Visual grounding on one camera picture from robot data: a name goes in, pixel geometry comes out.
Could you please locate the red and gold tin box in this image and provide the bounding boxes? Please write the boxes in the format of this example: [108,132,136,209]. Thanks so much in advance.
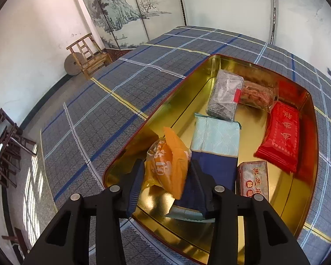
[103,54,320,265]

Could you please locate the ink-painted folding screen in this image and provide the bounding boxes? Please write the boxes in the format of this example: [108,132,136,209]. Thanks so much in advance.
[73,0,331,89]

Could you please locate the dark wooden stool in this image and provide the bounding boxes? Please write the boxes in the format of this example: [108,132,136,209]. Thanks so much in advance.
[1,226,31,257]

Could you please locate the grey black snack packet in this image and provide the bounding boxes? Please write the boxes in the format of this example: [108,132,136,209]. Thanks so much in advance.
[206,70,244,122]

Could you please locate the round stone disc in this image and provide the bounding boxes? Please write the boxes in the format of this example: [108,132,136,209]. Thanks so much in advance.
[64,52,83,76]

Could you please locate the orange snack packet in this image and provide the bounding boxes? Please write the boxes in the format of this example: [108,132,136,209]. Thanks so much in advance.
[142,127,192,200]

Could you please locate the red snack packet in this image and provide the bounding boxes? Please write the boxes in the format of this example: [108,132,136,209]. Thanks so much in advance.
[254,101,301,173]

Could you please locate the reddish brown snack packet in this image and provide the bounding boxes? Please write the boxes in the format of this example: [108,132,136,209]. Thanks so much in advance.
[236,161,269,202]

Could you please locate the clear packet of brown snacks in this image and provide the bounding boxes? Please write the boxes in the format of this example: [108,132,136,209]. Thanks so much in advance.
[234,80,279,113]

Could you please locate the dark wooden chair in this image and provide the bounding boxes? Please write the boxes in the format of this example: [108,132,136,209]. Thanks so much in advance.
[0,109,38,188]

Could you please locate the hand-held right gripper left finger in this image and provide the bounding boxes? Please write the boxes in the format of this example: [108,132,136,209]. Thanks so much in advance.
[23,159,146,265]

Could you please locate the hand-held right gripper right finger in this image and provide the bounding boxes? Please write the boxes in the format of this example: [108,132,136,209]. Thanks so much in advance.
[190,160,311,265]

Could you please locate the light wooden chair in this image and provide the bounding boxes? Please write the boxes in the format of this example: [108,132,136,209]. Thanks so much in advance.
[66,33,113,80]

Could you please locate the light blue and navy packet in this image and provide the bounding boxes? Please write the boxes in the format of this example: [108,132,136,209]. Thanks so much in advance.
[165,113,242,221]

